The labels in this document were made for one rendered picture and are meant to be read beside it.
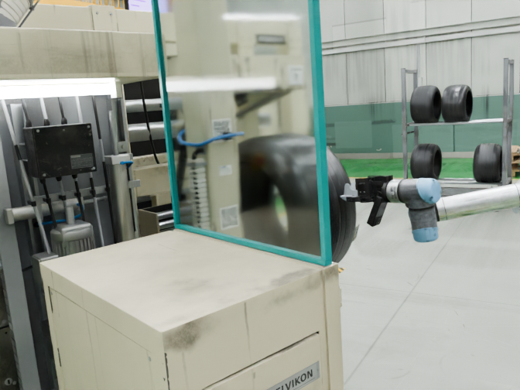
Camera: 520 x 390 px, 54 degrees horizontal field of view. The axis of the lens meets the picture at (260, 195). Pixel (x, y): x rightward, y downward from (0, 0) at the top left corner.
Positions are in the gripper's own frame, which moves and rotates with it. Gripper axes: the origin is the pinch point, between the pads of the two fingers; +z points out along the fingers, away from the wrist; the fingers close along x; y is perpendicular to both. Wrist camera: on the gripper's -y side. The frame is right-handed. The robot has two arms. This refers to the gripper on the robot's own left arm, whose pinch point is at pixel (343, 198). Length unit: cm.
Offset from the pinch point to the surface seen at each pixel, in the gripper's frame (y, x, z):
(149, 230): -6, 41, 67
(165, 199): 4, 26, 78
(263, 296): -4, 81, -49
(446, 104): 46, -487, 230
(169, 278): -2, 88, -30
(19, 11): 69, 84, 43
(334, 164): 11.9, -2.9, 5.1
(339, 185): 4.6, -0.5, 1.9
